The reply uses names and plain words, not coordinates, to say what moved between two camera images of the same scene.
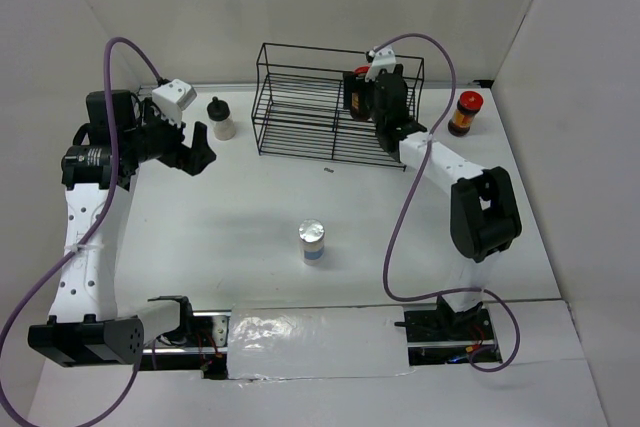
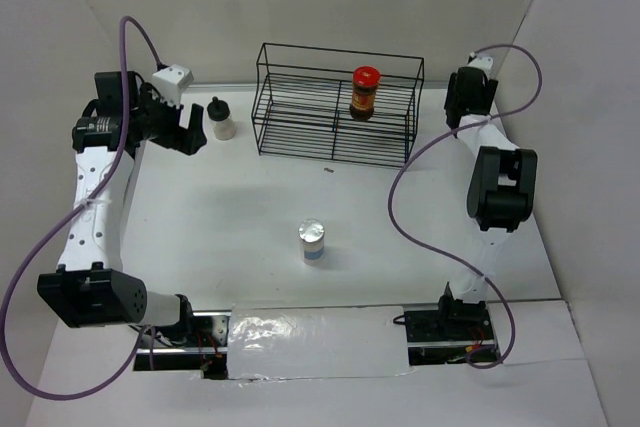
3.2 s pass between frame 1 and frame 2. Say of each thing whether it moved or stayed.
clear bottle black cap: stayed
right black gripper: moved
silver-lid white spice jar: stayed
